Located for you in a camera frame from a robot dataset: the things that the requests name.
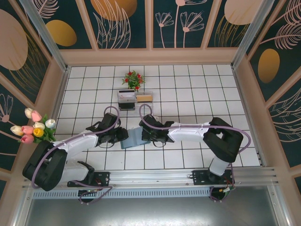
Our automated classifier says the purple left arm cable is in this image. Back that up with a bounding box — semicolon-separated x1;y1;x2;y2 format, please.
30;106;122;205

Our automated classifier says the blue card holder wallet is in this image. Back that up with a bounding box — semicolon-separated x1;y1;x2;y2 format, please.
120;128;148;150

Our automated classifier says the white card stack red print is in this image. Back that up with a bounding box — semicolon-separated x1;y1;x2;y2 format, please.
119;89;135;99

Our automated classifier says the small red flower plant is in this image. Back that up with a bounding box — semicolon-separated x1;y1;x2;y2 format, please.
121;70;146;91

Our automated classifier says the clear acrylic card stand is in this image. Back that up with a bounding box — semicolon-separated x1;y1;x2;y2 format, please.
117;90;155;116

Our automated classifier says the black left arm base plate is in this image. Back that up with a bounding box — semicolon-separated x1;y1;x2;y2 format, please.
67;171;111;188

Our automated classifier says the perforated metal cable tray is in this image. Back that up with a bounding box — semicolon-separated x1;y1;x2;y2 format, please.
32;189;212;199

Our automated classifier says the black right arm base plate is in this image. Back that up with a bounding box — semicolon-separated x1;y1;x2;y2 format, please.
192;169;236;186

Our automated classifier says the aluminium mounting rail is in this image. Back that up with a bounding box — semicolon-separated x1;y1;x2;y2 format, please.
22;166;279;192

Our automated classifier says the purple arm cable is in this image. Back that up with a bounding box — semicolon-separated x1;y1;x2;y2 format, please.
139;103;251;203
30;106;122;205

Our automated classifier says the aluminium frame post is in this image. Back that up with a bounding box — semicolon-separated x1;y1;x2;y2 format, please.
20;0;71;73
230;0;282;70

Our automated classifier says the artificial tulip bouquet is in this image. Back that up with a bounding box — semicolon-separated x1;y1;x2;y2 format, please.
10;107;57;144

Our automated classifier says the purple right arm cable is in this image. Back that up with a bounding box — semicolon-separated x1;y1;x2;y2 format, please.
139;103;251;203

